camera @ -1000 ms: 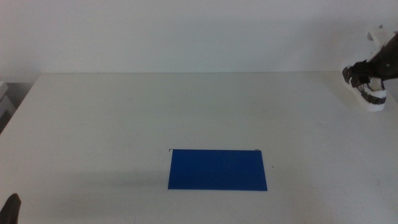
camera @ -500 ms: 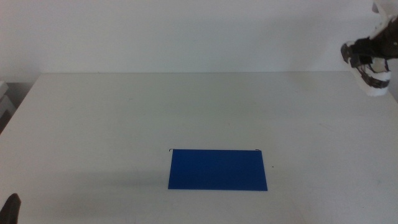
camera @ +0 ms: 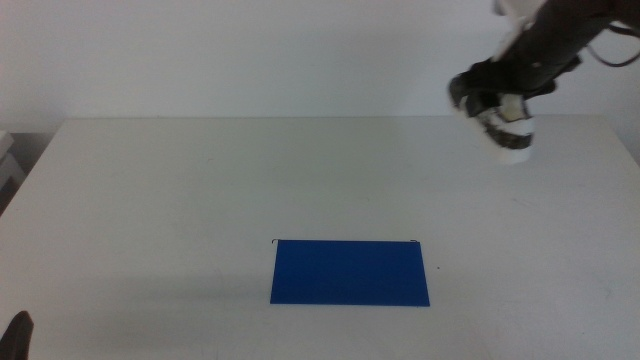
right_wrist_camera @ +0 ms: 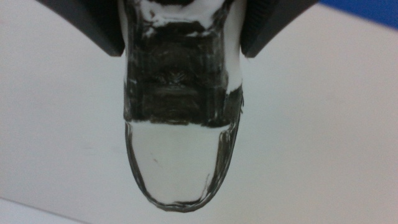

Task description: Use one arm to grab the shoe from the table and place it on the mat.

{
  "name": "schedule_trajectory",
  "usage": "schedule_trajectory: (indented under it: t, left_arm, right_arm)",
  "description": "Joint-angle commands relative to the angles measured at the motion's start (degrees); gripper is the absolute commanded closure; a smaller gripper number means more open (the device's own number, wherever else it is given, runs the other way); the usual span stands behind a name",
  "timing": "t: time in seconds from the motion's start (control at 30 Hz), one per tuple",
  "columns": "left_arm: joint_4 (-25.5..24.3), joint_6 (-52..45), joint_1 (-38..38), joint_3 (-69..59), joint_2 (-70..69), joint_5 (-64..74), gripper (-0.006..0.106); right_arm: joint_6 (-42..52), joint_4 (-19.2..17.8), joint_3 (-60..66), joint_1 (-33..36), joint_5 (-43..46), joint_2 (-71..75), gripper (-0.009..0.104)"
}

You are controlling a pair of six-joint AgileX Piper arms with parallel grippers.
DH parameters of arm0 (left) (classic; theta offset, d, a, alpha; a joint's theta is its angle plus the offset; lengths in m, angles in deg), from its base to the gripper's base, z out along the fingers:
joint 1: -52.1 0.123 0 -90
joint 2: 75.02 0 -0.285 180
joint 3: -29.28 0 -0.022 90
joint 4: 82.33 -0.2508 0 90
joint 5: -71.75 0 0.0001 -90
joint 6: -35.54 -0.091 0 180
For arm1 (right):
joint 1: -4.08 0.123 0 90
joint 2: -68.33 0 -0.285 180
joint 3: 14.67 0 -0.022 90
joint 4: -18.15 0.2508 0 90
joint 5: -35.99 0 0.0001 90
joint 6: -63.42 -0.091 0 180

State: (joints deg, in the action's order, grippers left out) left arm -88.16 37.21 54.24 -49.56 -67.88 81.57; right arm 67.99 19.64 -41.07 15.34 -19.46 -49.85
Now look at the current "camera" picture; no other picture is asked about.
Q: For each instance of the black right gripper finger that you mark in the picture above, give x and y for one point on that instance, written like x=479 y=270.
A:
x=540 y=90
x=482 y=104

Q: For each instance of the black and white shoe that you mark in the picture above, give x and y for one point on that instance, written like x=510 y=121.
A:
x=510 y=142

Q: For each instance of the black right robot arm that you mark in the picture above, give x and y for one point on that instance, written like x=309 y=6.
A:
x=570 y=25

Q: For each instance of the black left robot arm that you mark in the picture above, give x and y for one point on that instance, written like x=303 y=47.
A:
x=17 y=336

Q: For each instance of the blue rectangular mat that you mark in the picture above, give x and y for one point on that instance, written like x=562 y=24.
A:
x=350 y=274

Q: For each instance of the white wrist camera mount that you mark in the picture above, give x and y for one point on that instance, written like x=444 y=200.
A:
x=515 y=25

